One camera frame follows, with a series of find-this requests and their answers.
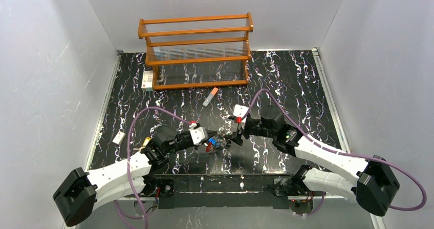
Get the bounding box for blue key tag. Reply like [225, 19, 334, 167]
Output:
[208, 138, 218, 147]

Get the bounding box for red white keyring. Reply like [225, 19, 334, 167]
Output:
[205, 133, 232, 153]

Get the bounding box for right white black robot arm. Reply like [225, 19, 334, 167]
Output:
[228, 105, 400, 216]

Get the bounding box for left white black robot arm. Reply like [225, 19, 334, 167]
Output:
[53, 126, 218, 226]

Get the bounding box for orange grey marker pen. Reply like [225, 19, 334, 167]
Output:
[202, 87, 219, 107]

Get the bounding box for white small tag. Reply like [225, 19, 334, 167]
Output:
[112, 131, 125, 145]

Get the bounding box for small white red box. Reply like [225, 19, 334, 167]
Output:
[141, 71, 154, 92]

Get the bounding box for wooden three-tier shelf rack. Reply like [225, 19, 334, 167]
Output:
[138, 13, 254, 90]

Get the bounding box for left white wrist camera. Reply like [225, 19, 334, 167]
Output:
[189, 127, 209, 145]

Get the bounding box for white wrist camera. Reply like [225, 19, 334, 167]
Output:
[189, 127, 209, 145]
[231, 105, 249, 123]

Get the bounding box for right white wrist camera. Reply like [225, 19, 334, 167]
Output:
[231, 105, 249, 123]

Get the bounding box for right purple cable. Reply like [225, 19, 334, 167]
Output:
[237, 88, 428, 217]

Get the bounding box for purple cable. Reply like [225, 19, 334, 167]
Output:
[113, 107, 196, 229]
[237, 88, 428, 217]

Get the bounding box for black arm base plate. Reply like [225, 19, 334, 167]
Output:
[123, 174, 316, 215]

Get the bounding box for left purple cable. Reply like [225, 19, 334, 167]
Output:
[113, 107, 196, 229]

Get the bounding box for aluminium front frame rail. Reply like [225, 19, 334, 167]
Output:
[62, 175, 387, 229]

